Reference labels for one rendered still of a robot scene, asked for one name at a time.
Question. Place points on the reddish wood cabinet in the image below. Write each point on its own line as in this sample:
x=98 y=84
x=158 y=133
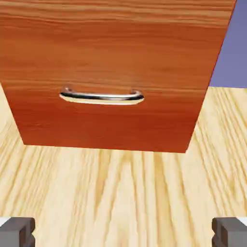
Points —
x=115 y=48

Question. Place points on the reddish wood drawer front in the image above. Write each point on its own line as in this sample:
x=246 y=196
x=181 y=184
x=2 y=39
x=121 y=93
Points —
x=108 y=123

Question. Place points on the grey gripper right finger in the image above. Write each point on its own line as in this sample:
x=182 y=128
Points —
x=229 y=231

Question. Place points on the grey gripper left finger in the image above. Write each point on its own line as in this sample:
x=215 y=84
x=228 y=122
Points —
x=15 y=231

